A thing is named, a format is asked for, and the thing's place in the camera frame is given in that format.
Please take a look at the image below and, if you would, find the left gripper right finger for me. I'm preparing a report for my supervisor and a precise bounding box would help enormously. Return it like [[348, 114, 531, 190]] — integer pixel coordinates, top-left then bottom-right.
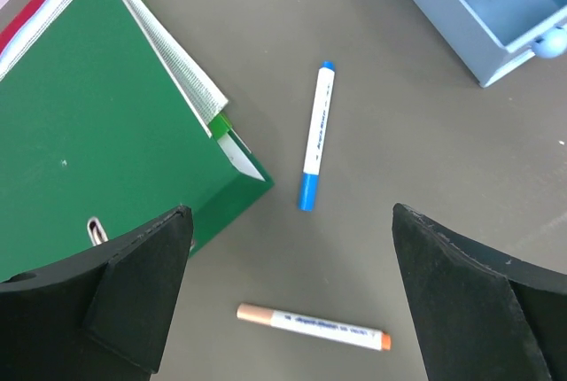
[[392, 203, 566, 380]]

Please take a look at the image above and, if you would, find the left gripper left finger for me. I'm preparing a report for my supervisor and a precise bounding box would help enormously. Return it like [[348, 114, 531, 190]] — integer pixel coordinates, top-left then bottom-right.
[[1, 206, 193, 380]]

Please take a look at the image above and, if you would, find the light blue bin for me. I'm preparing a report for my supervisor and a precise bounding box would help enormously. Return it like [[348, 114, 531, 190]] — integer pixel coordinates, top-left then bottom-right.
[[413, 0, 566, 88]]

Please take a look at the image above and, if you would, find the green ring binder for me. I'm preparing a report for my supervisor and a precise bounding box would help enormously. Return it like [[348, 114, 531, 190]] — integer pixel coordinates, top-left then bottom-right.
[[1, 0, 273, 279]]

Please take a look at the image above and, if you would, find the white blue pen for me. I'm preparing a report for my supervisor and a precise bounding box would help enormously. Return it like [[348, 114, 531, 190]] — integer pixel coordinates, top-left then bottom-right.
[[298, 60, 336, 212]]

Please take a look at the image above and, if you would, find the pink pencil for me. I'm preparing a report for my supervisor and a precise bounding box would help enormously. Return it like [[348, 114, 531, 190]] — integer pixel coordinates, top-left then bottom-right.
[[237, 303, 392, 351]]

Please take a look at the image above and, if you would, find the red folder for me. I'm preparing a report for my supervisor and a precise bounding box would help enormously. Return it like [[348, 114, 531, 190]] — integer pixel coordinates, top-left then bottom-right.
[[1, 0, 46, 51]]

